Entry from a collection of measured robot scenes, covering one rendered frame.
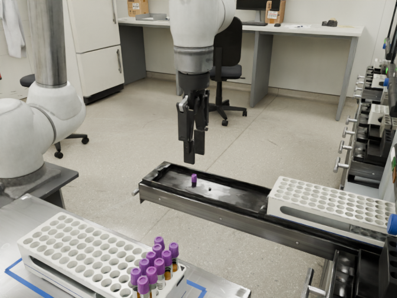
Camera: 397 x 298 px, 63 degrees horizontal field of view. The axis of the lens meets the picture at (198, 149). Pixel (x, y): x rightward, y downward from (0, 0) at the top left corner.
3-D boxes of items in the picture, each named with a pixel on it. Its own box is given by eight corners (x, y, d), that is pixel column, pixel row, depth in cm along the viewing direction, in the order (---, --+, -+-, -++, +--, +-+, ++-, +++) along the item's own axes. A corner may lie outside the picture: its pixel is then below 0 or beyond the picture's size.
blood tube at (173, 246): (181, 292, 54) (181, 245, 48) (173, 298, 53) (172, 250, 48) (175, 286, 55) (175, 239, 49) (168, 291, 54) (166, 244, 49)
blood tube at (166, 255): (173, 304, 52) (172, 257, 46) (163, 304, 52) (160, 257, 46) (173, 295, 53) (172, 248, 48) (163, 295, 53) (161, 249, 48)
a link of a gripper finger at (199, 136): (193, 129, 85) (194, 129, 86) (194, 153, 89) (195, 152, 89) (203, 132, 84) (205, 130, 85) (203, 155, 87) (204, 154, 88)
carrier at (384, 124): (386, 142, 107) (391, 125, 105) (380, 141, 108) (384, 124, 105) (386, 129, 117) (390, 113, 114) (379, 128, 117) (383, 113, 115)
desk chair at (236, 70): (189, 125, 332) (187, 16, 285) (197, 104, 389) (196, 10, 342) (247, 128, 326) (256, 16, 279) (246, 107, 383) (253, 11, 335)
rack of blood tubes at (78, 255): (188, 293, 54) (188, 266, 52) (153, 345, 47) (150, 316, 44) (66, 235, 67) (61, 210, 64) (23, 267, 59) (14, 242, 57)
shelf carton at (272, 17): (264, 23, 372) (266, 0, 361) (269, 21, 389) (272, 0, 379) (279, 23, 365) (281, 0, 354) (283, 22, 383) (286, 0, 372)
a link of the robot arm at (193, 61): (220, 43, 74) (219, 69, 77) (185, 41, 78) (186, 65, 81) (202, 49, 67) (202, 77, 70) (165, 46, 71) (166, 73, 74)
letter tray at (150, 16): (135, 20, 403) (135, 15, 400) (150, 18, 432) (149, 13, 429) (153, 21, 394) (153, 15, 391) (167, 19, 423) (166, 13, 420)
